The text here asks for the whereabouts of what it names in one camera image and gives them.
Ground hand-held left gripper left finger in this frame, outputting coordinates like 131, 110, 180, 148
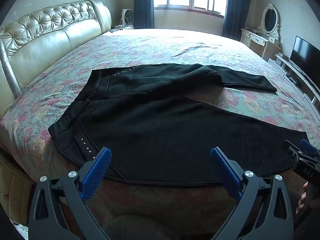
28, 147, 112, 240

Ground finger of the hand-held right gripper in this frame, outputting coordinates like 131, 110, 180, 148
282, 140, 304, 160
300, 139, 320, 158

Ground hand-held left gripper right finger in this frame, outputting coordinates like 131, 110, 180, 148
210, 147, 293, 240

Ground black pants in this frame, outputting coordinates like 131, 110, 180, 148
48, 63, 310, 187

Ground person's right hand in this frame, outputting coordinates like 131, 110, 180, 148
298, 182, 311, 215

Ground white television stand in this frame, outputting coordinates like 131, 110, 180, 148
268, 53, 320, 122

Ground black flat television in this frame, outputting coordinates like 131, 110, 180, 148
289, 36, 320, 94

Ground cream dressing table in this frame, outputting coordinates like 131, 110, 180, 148
240, 28, 281, 60

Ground white oval vanity mirror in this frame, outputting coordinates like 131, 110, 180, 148
257, 3, 281, 40

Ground bed with floral cover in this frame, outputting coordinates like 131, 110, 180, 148
0, 28, 320, 230

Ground white desk fan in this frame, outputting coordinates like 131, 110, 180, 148
122, 8, 135, 27

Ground beige tufted leather bed frame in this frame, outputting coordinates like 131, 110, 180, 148
0, 0, 112, 229

